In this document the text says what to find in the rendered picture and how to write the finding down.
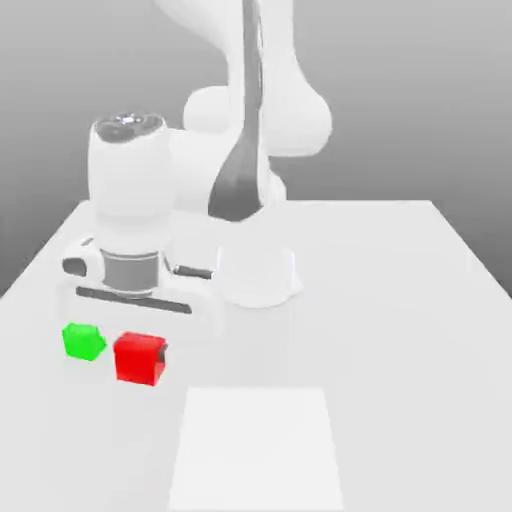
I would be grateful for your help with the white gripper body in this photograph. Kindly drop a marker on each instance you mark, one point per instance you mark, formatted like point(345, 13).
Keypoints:
point(132, 314)

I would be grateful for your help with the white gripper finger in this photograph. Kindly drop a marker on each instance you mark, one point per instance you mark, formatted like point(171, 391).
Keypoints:
point(162, 354)

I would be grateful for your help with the small red cube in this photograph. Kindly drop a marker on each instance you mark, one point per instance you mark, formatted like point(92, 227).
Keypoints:
point(136, 358)

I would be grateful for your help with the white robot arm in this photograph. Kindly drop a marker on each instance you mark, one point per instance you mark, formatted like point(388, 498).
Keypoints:
point(132, 172)

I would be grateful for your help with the small green cube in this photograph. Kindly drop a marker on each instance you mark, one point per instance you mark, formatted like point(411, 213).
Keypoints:
point(83, 342)

